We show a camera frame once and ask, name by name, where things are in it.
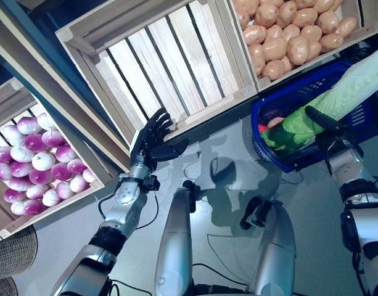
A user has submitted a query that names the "thin black floor cable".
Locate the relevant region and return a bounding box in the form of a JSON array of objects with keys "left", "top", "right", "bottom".
[{"left": 191, "top": 263, "right": 250, "bottom": 286}]

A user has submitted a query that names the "silver robot left leg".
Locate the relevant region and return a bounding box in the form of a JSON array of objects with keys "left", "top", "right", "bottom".
[{"left": 154, "top": 180, "right": 197, "bottom": 296}]

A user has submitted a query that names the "wooden display shelf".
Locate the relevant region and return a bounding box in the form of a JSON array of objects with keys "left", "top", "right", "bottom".
[{"left": 0, "top": 0, "right": 134, "bottom": 247}]

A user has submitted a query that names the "purple white onion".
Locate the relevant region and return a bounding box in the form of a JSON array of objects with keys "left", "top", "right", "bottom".
[
  {"left": 25, "top": 184, "right": 49, "bottom": 200},
  {"left": 28, "top": 168, "right": 52, "bottom": 186},
  {"left": 10, "top": 200, "right": 26, "bottom": 216},
  {"left": 10, "top": 144, "right": 35, "bottom": 163},
  {"left": 36, "top": 113, "right": 57, "bottom": 130},
  {"left": 23, "top": 199, "right": 47, "bottom": 216},
  {"left": 9, "top": 161, "right": 34, "bottom": 178},
  {"left": 42, "top": 188, "right": 62, "bottom": 207},
  {"left": 67, "top": 158, "right": 88, "bottom": 176},
  {"left": 0, "top": 125, "right": 19, "bottom": 145},
  {"left": 41, "top": 129, "right": 66, "bottom": 147},
  {"left": 55, "top": 144, "right": 76, "bottom": 163},
  {"left": 82, "top": 168, "right": 97, "bottom": 183},
  {"left": 31, "top": 152, "right": 57, "bottom": 171},
  {"left": 50, "top": 162, "right": 73, "bottom": 181},
  {"left": 8, "top": 177, "right": 31, "bottom": 192},
  {"left": 0, "top": 146, "right": 14, "bottom": 164},
  {"left": 55, "top": 181, "right": 75, "bottom": 200},
  {"left": 0, "top": 162, "right": 14, "bottom": 181},
  {"left": 70, "top": 175, "right": 89, "bottom": 194},
  {"left": 24, "top": 133, "right": 49, "bottom": 152},
  {"left": 2, "top": 188, "right": 28, "bottom": 204},
  {"left": 16, "top": 117, "right": 41, "bottom": 135}
]

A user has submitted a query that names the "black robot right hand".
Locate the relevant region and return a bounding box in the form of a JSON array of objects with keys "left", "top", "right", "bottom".
[{"left": 304, "top": 106, "right": 363, "bottom": 155}]

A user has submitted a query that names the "wooden onion crate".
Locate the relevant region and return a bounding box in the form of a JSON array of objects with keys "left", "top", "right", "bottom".
[{"left": 0, "top": 76, "right": 107, "bottom": 241}]

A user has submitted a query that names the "dark robot waist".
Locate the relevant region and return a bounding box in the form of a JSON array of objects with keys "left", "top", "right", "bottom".
[{"left": 188, "top": 282, "right": 254, "bottom": 296}]

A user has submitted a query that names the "grey woven basket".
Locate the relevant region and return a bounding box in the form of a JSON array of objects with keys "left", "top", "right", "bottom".
[
  {"left": 0, "top": 226, "right": 39, "bottom": 276},
  {"left": 0, "top": 276, "right": 19, "bottom": 296}
]

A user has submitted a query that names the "wooden potato crate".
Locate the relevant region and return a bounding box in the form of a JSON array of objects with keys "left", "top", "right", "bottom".
[{"left": 219, "top": 0, "right": 378, "bottom": 93}]

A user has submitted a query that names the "wooden crate with white slats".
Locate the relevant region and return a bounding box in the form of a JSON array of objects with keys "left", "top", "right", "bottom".
[{"left": 54, "top": 0, "right": 258, "bottom": 157}]

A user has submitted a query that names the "silver robot right leg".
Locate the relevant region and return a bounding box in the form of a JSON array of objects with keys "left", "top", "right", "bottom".
[{"left": 249, "top": 199, "right": 297, "bottom": 296}]

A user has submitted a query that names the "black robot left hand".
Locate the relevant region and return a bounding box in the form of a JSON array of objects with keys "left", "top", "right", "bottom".
[{"left": 130, "top": 107, "right": 190, "bottom": 169}]

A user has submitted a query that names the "blue plastic shopping basket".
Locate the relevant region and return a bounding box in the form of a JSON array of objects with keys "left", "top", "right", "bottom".
[{"left": 250, "top": 60, "right": 378, "bottom": 173}]

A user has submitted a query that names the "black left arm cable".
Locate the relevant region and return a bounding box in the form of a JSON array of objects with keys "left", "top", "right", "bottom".
[{"left": 97, "top": 193, "right": 160, "bottom": 231}]

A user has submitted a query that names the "silver robot leg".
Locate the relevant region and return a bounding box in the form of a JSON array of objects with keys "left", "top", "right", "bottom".
[
  {"left": 249, "top": 199, "right": 297, "bottom": 296},
  {"left": 154, "top": 180, "right": 197, "bottom": 296}
]

